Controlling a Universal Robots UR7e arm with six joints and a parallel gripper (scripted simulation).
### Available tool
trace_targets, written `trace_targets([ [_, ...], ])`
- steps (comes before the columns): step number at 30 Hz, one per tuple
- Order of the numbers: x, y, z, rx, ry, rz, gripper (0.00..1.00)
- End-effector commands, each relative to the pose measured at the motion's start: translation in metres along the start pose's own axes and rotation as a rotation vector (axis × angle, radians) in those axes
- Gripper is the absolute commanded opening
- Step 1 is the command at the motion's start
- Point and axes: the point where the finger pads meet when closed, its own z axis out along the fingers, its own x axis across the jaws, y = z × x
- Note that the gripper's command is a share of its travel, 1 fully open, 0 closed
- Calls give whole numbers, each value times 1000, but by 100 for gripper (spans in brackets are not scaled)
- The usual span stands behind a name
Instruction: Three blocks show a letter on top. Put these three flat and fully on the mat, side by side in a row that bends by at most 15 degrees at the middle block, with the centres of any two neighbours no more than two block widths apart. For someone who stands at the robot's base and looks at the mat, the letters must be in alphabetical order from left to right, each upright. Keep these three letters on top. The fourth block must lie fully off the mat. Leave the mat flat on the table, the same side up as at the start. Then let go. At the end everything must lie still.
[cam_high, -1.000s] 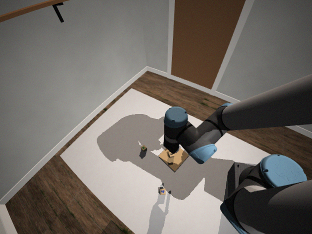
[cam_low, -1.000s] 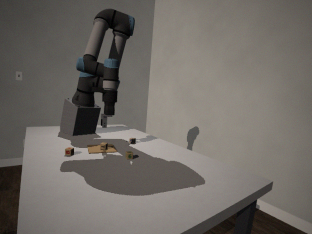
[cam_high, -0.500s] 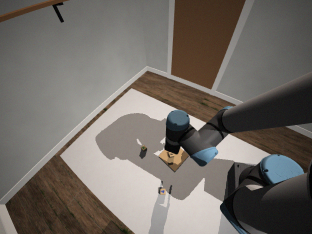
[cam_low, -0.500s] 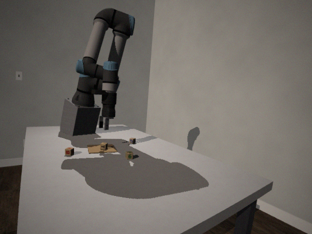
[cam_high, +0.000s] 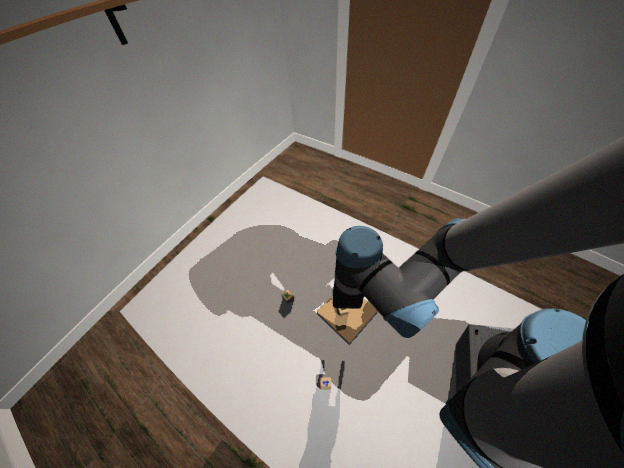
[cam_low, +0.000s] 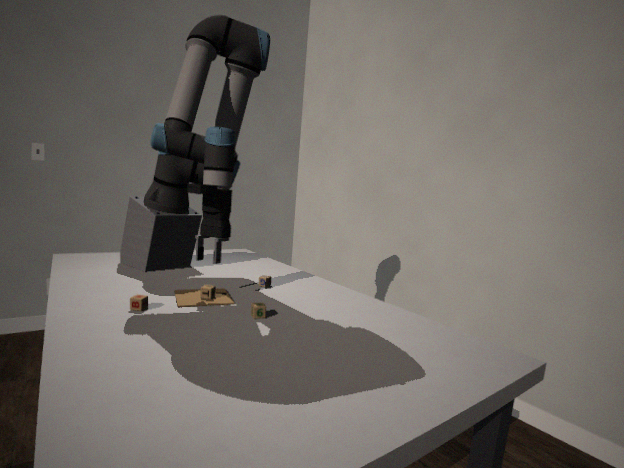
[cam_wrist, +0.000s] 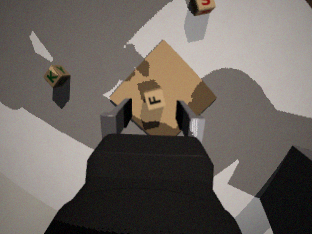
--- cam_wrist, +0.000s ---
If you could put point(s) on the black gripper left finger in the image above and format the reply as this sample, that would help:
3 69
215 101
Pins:
117 119

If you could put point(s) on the tan letter block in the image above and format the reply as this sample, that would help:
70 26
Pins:
201 7
154 98
56 76

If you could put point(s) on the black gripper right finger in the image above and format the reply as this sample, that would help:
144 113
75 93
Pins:
188 122

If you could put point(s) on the tan flat mat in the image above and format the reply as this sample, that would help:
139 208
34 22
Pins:
164 68

